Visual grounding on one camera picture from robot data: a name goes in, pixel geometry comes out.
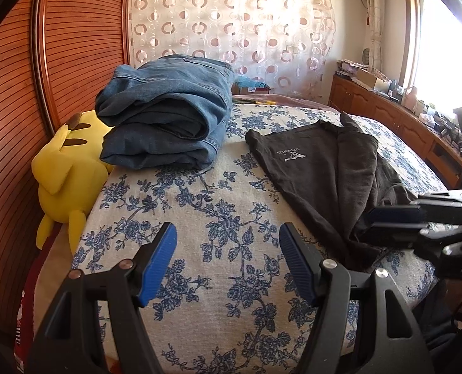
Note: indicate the box with blue cloth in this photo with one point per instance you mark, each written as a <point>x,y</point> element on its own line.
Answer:
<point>243,85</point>

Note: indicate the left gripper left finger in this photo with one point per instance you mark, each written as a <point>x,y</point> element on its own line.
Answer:
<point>151,264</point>

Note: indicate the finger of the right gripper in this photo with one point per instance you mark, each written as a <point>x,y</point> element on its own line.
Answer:
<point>391,234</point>
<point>404,214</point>

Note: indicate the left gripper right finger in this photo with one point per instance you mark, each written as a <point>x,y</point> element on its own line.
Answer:
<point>305,265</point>

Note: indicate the wooden slatted headboard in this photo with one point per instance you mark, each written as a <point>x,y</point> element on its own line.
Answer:
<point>55,55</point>

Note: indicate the blue floral white blanket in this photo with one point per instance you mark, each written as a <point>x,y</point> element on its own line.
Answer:
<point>227,303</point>

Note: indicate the cardboard box on sideboard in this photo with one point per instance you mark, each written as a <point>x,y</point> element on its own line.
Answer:
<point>372,81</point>

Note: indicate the folded blue jeans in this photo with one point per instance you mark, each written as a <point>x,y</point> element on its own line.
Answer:
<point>170,111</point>

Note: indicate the long wooden sideboard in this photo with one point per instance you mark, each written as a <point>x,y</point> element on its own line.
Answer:
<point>437,153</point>

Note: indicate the circle patterned sheer curtain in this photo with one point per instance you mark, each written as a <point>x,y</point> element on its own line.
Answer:
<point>282,43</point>

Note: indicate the yellow plush toy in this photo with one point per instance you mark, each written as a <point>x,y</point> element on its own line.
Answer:
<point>70,176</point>

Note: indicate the colourful floral pink bedspread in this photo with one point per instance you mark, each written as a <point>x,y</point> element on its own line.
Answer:
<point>279,100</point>

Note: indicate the black shorts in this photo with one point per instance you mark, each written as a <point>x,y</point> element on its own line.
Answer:
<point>331,176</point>

